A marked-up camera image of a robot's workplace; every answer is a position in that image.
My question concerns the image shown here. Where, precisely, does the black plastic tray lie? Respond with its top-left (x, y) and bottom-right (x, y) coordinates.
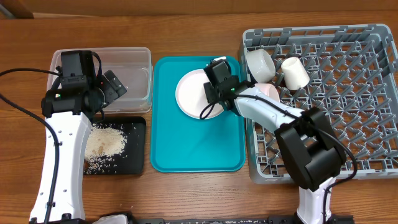
top-left (82, 116), bottom-right (147, 176)

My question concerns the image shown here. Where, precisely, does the white cup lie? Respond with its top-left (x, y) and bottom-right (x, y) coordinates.
top-left (281, 57), bottom-right (310, 91)

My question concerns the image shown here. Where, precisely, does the cardboard backdrop wall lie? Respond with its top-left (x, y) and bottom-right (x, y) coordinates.
top-left (0, 0), bottom-right (398, 20)

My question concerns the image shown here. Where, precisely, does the teal serving tray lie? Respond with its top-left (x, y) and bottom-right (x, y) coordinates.
top-left (150, 56), bottom-right (246, 172)

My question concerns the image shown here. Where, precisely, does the grey bowl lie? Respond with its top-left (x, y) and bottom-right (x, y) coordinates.
top-left (246, 49), bottom-right (276, 83)

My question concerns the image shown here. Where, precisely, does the clear plastic storage bin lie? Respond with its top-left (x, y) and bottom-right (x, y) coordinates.
top-left (46, 47), bottom-right (154, 114)

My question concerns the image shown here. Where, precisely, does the grey dishwasher rack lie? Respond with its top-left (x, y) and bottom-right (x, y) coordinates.
top-left (240, 24), bottom-right (397, 179)

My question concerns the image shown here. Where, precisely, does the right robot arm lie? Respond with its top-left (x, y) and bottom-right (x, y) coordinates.
top-left (200, 57), bottom-right (346, 223)

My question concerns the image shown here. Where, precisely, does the brown food scrap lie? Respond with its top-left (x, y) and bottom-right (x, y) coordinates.
top-left (83, 159), bottom-right (90, 171)

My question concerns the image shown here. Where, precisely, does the white pink plate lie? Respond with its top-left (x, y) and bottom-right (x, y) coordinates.
top-left (175, 69), bottom-right (209, 119)

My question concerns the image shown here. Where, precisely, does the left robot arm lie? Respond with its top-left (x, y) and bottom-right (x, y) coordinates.
top-left (29, 50), bottom-right (127, 223)

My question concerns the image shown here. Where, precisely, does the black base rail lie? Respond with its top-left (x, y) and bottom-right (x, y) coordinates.
top-left (93, 212), bottom-right (355, 224)

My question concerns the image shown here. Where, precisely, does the pile of white rice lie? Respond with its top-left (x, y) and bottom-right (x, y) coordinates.
top-left (83, 123), bottom-right (141, 175)

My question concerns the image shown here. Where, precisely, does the pink bowl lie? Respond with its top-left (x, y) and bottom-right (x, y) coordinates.
top-left (254, 83), bottom-right (280, 102)

